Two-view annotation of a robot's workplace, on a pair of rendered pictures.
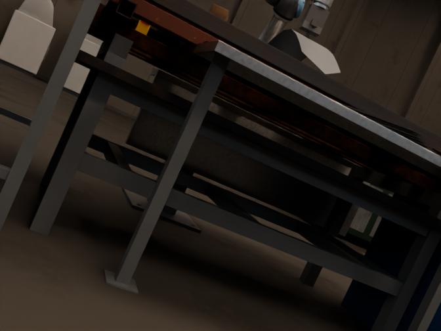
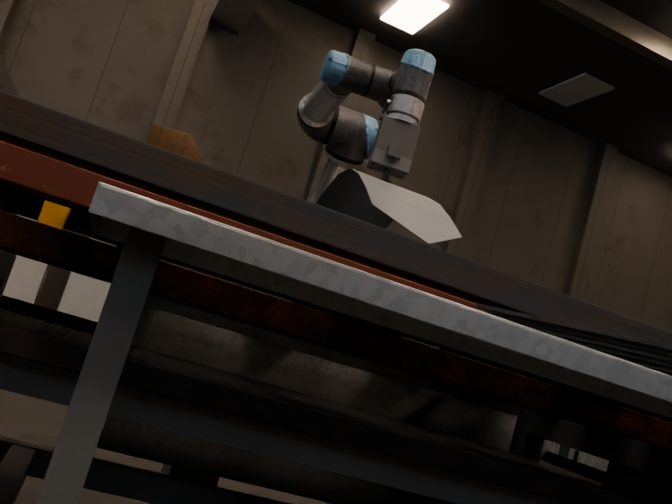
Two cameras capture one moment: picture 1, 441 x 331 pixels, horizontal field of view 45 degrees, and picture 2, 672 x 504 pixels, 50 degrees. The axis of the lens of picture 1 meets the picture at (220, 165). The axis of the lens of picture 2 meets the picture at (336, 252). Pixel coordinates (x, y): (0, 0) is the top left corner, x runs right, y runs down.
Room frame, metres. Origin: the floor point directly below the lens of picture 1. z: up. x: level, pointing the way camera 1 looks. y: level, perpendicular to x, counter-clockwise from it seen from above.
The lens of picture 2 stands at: (0.76, -0.12, 0.66)
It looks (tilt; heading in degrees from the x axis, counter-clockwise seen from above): 8 degrees up; 3
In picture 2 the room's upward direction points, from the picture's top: 17 degrees clockwise
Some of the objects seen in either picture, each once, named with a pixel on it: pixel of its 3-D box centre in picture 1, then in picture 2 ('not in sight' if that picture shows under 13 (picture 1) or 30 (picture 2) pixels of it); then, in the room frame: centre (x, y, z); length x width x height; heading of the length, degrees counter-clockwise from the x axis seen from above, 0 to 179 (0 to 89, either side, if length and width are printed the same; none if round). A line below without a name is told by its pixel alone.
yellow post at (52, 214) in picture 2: (140, 31); (54, 214); (2.23, 0.54, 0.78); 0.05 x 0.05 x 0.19; 19
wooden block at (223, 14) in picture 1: (218, 17); (174, 155); (1.86, 0.22, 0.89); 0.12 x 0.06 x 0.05; 1
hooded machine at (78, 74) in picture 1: (84, 56); (100, 278); (10.83, 3.44, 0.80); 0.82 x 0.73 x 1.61; 111
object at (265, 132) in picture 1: (256, 161); (335, 432); (2.70, -0.16, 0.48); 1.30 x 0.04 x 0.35; 109
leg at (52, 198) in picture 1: (81, 134); not in sight; (1.68, 0.45, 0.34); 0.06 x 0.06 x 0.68; 19
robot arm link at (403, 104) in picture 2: (322, 1); (403, 110); (2.24, -0.10, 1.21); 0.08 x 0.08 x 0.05
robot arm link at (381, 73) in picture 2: not in sight; (391, 89); (2.34, -0.06, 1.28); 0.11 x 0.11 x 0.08; 16
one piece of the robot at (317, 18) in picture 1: (314, 18); (394, 143); (2.23, -0.10, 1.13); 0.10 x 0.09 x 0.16; 7
